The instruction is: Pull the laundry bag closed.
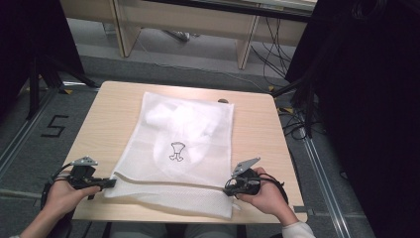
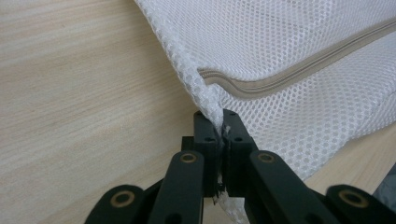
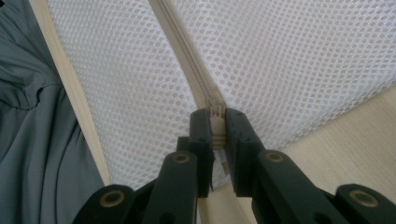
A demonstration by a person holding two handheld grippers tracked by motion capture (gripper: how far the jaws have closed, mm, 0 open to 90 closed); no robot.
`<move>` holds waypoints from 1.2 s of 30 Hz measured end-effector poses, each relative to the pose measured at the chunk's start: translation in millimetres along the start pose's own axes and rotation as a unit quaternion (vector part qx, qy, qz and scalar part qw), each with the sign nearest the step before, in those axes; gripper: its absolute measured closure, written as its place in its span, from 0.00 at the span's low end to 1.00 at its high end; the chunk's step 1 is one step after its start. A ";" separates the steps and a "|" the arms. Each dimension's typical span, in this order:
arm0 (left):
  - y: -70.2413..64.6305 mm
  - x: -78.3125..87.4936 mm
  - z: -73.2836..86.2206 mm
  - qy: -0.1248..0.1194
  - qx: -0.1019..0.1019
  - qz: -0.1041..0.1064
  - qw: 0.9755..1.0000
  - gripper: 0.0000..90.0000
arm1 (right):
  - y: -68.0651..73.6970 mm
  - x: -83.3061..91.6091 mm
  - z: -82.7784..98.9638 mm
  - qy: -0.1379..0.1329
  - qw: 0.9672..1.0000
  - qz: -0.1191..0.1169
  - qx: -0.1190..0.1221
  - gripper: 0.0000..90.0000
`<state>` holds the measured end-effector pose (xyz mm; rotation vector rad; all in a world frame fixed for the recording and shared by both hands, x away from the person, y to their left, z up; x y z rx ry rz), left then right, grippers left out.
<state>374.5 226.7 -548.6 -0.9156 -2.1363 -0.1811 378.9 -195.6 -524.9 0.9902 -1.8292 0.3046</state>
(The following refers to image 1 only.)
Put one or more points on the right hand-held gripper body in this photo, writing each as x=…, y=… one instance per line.
x=246, y=181

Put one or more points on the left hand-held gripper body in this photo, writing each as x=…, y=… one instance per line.
x=82, y=175

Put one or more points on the white mesh laundry bag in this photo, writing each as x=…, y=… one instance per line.
x=138, y=158

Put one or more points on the person's right hand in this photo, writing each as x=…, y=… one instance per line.
x=267, y=198

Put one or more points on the person's left hand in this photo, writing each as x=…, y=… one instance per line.
x=66, y=198

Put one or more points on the person's grey trousers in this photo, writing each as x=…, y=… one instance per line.
x=138, y=231

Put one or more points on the white garment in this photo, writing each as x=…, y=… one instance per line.
x=185, y=122

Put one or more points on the small dark round object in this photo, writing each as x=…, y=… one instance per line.
x=223, y=100

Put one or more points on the black metal stand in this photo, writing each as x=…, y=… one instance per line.
x=308, y=109
x=34, y=89

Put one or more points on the black curtain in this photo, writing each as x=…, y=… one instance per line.
x=369, y=99
x=33, y=39

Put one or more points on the grey power strip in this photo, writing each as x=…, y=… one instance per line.
x=178, y=35

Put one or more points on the light wooden desk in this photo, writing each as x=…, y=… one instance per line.
x=185, y=15

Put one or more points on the metal floor rail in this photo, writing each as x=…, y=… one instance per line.
x=325, y=185
x=23, y=132

